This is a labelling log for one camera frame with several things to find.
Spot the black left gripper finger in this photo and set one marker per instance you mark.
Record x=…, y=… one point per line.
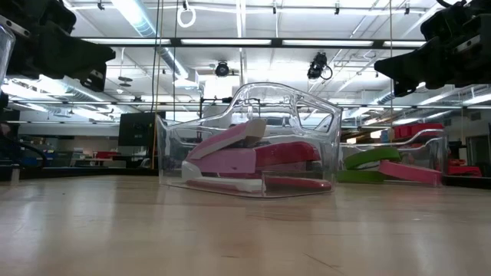
x=73, y=57
x=94, y=78

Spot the pink tape roll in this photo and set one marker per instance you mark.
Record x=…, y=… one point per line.
x=410, y=172

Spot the red stapler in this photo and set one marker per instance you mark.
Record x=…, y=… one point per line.
x=291, y=153

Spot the pink stapler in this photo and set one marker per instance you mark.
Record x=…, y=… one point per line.
x=226, y=161

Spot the clear plastic bin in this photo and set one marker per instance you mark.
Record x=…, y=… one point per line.
x=445, y=153
x=5, y=50
x=284, y=99

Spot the red storage bin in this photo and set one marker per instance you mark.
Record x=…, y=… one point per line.
x=107, y=154
x=418, y=130
x=460, y=170

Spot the black panel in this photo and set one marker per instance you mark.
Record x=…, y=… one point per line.
x=136, y=128

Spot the silver ventilation duct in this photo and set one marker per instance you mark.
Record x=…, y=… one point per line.
x=172, y=61
x=387, y=97

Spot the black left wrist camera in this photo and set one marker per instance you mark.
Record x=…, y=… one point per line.
x=57, y=15

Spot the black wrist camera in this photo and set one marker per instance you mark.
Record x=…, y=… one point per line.
x=441, y=23
x=57, y=15

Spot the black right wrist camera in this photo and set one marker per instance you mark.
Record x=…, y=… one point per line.
x=441, y=23

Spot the grey metal post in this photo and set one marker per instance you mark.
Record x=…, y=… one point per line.
x=15, y=174

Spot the round black ceiling camera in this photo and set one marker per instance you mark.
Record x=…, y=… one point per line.
x=221, y=69

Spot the black aluminium frame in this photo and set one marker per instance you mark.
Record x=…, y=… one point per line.
x=276, y=42

